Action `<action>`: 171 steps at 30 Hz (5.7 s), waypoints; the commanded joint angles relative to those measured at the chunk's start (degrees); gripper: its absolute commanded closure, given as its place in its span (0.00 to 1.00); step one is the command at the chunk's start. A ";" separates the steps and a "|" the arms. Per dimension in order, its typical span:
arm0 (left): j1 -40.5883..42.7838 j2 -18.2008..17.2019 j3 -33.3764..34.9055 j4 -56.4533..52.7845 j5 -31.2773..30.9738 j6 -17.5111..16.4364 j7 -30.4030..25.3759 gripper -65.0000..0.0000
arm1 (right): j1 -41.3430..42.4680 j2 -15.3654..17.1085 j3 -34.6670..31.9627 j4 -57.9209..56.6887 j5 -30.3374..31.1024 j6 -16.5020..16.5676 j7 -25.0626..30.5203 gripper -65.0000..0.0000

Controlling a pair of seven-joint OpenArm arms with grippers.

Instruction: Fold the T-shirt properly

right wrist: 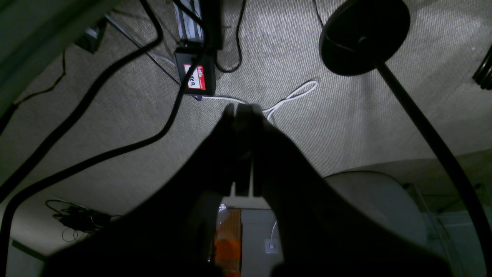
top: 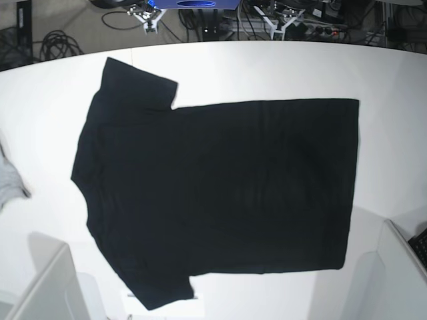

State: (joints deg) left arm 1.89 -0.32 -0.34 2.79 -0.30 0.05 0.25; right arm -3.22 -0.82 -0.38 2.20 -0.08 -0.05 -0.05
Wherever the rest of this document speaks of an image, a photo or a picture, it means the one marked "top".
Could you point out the black keyboard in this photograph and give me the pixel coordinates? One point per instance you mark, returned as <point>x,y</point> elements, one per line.
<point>418,245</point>

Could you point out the white partition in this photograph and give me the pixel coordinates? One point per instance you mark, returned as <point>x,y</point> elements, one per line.
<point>388,283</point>
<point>54,292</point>

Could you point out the white partition left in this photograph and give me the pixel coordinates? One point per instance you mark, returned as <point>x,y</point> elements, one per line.
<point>54,292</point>

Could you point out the black T-shirt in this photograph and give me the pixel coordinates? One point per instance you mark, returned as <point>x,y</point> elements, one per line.
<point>248,187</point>

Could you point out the grey cloth at left edge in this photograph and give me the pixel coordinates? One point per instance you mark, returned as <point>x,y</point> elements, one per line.
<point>12,185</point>

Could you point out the blue box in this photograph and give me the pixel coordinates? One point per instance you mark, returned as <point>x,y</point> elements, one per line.
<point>196,4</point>

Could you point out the white partition right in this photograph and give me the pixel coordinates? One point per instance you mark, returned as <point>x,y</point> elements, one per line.
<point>388,283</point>

